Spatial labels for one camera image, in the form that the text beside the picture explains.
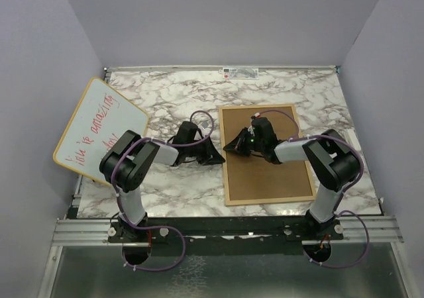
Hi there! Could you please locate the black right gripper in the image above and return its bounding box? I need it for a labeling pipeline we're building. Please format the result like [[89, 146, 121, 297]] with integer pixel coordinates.
[[225, 126, 265, 157]]

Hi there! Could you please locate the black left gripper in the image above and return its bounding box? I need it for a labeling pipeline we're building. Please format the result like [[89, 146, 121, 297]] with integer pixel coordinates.
[[185, 138, 223, 168]]

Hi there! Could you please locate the light wooden picture frame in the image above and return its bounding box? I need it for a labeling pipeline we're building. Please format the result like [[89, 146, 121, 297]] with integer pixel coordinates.
[[218, 103, 316, 207]]

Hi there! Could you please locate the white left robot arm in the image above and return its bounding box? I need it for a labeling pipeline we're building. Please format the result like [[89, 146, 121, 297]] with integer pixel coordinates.
[[99, 121, 225, 242]]

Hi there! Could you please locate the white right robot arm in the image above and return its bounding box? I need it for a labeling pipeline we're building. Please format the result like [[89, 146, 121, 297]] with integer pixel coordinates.
[[223, 117, 364, 239]]

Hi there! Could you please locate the white sticker label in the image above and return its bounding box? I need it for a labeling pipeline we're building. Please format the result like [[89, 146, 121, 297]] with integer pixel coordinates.
[[219, 67, 259, 80]]

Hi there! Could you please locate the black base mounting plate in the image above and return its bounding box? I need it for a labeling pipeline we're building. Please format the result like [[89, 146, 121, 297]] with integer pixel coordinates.
[[108, 216, 343, 256]]

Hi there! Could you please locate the white block at table edge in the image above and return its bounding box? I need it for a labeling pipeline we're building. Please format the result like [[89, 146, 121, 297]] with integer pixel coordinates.
[[344, 128, 358, 148]]

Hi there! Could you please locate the yellow-rimmed whiteboard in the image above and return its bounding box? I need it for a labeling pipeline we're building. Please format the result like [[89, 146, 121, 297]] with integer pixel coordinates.
[[53, 77, 149, 185]]

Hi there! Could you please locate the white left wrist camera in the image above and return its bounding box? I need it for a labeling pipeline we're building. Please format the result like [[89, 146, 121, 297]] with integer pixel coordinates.
[[199, 121, 211, 136]]

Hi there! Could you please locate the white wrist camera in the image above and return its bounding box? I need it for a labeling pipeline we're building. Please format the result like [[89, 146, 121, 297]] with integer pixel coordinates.
[[248, 113, 260, 135], [199, 121, 211, 136]]

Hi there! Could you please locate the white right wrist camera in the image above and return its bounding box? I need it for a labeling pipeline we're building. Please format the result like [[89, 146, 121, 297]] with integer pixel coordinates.
[[248, 113, 260, 135]]

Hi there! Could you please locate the aluminium back rail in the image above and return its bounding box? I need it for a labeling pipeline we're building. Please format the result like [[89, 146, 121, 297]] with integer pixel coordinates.
[[103, 65, 338, 73]]

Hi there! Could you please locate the aluminium rail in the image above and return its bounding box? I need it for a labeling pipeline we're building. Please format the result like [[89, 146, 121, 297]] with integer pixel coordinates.
[[103, 65, 338, 73], [52, 216, 403, 246]]

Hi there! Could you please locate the aluminium front rail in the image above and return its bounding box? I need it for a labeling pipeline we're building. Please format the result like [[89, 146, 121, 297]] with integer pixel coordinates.
[[52, 216, 403, 246]]

